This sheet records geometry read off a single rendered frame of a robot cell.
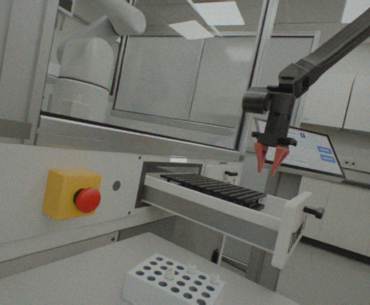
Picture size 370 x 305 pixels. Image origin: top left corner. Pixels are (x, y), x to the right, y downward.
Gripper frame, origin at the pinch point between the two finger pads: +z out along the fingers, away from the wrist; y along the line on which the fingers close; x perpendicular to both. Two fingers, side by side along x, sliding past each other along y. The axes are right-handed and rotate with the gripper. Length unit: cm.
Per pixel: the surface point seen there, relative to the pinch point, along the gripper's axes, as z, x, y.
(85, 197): 9.6, -41.5, -13.8
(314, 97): -110, 312, -43
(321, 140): -24, 103, 0
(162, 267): 17.9, -32.6, -3.4
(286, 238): 9.6, -20.9, 11.2
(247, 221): 9.5, -19.5, 4.0
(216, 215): 10.5, -19.6, -2.2
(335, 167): -9, 97, 10
